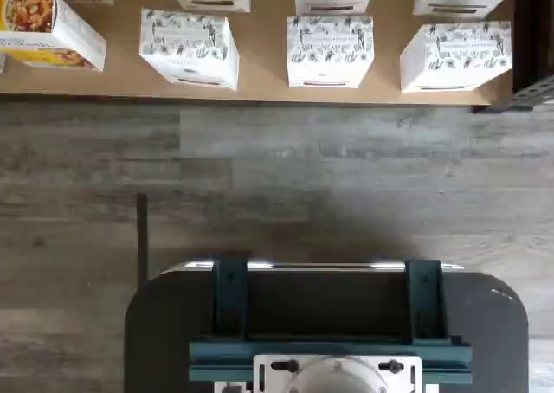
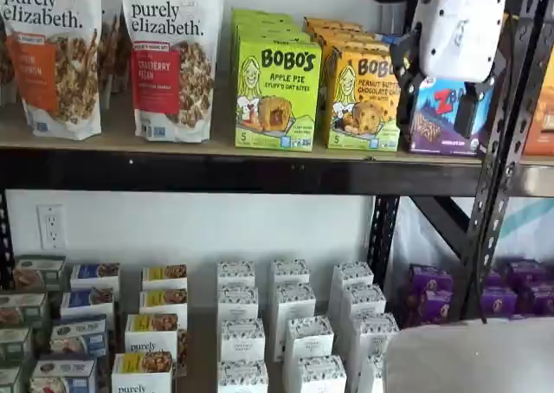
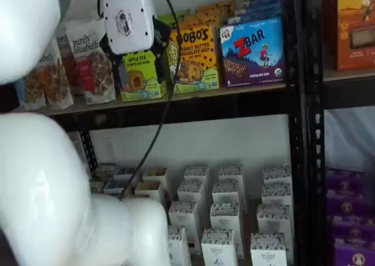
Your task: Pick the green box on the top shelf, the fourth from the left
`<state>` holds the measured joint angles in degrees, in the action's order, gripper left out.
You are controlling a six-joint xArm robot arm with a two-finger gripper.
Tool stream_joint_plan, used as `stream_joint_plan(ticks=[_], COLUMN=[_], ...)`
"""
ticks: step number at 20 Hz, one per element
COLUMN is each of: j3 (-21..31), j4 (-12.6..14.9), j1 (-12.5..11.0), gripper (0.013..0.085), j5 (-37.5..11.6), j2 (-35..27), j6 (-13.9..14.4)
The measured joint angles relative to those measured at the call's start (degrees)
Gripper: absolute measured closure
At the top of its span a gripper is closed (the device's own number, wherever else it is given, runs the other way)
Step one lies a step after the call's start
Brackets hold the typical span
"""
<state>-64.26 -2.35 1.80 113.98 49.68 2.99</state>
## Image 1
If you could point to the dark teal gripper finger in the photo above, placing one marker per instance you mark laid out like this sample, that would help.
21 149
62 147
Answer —
230 298
426 298

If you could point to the grey perforated rack post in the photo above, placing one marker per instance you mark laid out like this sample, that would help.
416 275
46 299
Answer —
534 92

